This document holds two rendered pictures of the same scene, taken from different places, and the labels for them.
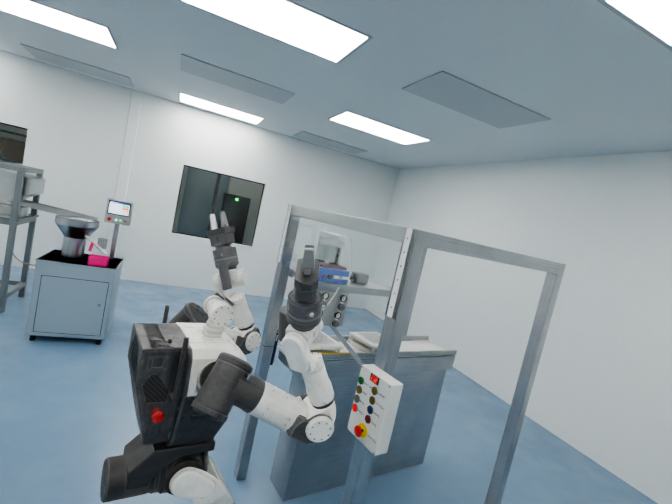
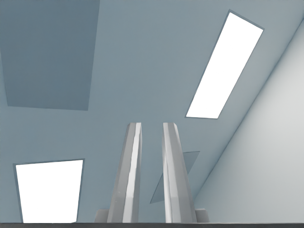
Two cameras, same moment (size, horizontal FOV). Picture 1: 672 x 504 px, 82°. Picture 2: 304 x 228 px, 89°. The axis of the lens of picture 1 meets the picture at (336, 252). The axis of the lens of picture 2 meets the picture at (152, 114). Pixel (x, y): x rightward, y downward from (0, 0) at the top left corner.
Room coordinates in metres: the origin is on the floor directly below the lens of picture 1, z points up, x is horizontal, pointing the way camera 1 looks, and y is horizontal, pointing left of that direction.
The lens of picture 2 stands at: (0.91, 0.13, 1.52)
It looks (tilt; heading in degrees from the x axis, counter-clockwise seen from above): 52 degrees up; 246
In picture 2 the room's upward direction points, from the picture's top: 37 degrees counter-clockwise
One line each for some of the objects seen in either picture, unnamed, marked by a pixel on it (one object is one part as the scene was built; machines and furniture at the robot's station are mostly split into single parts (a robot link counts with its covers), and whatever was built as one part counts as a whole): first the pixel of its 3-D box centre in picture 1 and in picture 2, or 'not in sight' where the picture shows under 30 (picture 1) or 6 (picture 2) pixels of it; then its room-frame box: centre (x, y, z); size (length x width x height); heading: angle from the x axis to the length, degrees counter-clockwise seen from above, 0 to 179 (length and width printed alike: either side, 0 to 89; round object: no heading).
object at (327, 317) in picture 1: (324, 305); not in sight; (2.07, 0.00, 1.20); 0.22 x 0.11 x 0.20; 125
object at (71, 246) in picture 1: (82, 238); not in sight; (3.72, 2.45, 0.95); 0.49 x 0.36 x 0.38; 114
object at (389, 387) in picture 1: (373, 407); not in sight; (1.36, -0.26, 1.03); 0.17 x 0.06 x 0.26; 35
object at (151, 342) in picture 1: (184, 377); not in sight; (1.11, 0.36, 1.11); 0.34 x 0.30 x 0.36; 35
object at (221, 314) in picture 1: (217, 314); not in sight; (1.14, 0.31, 1.31); 0.10 x 0.07 x 0.09; 35
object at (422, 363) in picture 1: (375, 357); not in sight; (2.50, -0.41, 0.83); 1.30 x 0.29 x 0.10; 125
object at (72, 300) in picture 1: (77, 296); not in sight; (3.68, 2.38, 0.38); 0.63 x 0.57 x 0.76; 114
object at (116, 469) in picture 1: (158, 461); not in sight; (1.09, 0.39, 0.84); 0.28 x 0.13 x 0.18; 125
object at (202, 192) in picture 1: (219, 207); not in sight; (6.59, 2.11, 1.43); 1.38 x 0.01 x 1.16; 114
